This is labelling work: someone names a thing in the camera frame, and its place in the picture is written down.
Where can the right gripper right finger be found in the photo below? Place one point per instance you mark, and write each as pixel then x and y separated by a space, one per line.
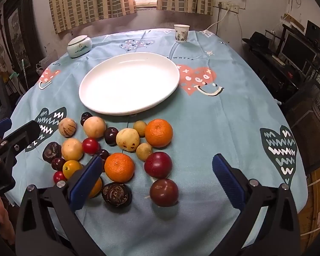
pixel 268 219

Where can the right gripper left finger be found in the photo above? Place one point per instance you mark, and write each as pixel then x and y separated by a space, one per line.
pixel 47 222

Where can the dark purple mangosteen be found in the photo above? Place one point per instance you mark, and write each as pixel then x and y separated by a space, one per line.
pixel 51 151

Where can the dark cherry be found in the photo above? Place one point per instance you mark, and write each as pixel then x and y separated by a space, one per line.
pixel 57 164

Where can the small red cherry tomato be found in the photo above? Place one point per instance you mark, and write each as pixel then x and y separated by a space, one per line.
pixel 59 176

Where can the striped pepino melon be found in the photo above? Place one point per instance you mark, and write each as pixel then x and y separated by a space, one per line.
pixel 67 127

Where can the dark wrinkled passion fruit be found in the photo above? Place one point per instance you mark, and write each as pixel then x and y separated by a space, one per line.
pixel 117 195

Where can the beige round fruit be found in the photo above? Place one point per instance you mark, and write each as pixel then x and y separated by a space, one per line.
pixel 94 127

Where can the dark red plum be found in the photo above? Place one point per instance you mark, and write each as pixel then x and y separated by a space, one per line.
pixel 164 193

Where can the yellow spotted pear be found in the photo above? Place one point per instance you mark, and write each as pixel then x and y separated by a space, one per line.
pixel 128 139

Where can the small green-brown longan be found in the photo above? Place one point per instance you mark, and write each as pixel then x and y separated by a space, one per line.
pixel 140 127

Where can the large orange mandarin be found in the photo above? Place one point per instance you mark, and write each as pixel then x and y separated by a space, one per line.
pixel 158 133

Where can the hidden orange fruit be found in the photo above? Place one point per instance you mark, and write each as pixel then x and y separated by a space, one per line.
pixel 97 188

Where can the person's left hand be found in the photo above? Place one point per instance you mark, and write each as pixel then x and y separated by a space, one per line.
pixel 6 228

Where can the dark framed picture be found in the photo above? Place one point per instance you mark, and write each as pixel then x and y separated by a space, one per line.
pixel 20 29

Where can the white ceramic lidded jar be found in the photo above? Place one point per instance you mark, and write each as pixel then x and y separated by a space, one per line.
pixel 79 46

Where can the light blue patterned tablecloth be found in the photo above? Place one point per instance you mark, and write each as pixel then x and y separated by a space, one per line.
pixel 220 106

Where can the white oval plate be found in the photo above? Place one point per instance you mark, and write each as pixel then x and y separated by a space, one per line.
pixel 129 83

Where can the left striped curtain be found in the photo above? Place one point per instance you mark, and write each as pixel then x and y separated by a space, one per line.
pixel 68 14

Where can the computer monitor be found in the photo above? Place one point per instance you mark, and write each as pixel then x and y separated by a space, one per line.
pixel 297 50

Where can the white paper cup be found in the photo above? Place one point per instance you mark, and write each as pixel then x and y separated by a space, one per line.
pixel 181 32

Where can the wall power strip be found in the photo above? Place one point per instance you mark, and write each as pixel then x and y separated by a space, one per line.
pixel 229 6

